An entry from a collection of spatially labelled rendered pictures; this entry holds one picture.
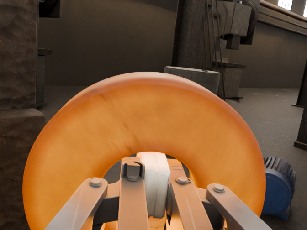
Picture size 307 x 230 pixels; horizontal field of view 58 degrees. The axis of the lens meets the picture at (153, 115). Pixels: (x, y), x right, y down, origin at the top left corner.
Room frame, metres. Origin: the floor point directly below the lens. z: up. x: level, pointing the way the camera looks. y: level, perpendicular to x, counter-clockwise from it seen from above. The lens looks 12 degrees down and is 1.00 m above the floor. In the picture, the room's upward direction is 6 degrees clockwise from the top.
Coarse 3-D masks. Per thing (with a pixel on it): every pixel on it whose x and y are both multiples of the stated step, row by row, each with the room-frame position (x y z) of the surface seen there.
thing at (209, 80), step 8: (168, 72) 2.78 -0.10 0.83; (176, 72) 2.70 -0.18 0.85; (184, 72) 2.66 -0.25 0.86; (192, 72) 2.64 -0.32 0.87; (200, 72) 2.66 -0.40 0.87; (208, 72) 2.68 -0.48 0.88; (216, 72) 2.88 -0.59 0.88; (192, 80) 2.64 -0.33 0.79; (200, 80) 2.65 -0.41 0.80; (208, 80) 2.68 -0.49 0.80; (216, 80) 2.75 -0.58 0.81; (208, 88) 2.68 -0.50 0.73; (216, 88) 2.78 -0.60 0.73
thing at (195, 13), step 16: (192, 0) 4.22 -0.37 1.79; (176, 16) 4.44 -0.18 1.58; (192, 16) 4.23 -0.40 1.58; (176, 32) 4.46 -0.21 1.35; (192, 32) 4.26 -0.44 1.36; (176, 48) 4.49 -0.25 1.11; (192, 48) 4.29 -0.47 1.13; (176, 64) 4.52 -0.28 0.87; (192, 64) 4.32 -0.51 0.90; (304, 80) 7.80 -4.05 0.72; (304, 96) 7.73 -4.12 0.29
